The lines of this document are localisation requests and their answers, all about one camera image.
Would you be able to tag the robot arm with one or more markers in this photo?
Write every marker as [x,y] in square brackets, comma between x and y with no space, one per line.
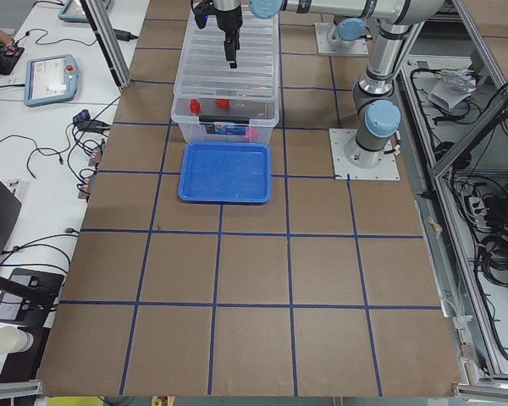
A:
[398,26]

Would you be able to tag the teach pendant near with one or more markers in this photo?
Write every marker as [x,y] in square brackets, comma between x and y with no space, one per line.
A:
[50,80]

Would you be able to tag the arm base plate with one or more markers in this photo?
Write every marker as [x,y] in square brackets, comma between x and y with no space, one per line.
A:
[351,162]
[329,43]

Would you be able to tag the aluminium frame post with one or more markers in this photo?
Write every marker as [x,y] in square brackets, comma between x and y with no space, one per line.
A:
[102,29]

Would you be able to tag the white paper cup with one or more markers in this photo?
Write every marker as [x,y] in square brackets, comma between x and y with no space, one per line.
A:
[13,340]

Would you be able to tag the black box latch handle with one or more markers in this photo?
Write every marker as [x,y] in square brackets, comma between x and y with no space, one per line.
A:
[224,119]

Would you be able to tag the blue plastic tray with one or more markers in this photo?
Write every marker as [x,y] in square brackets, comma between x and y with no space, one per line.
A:
[226,172]

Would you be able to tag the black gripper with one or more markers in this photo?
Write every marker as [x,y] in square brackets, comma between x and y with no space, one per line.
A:
[228,22]

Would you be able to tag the red block pair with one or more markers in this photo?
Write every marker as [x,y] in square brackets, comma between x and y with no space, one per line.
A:
[222,104]
[195,106]

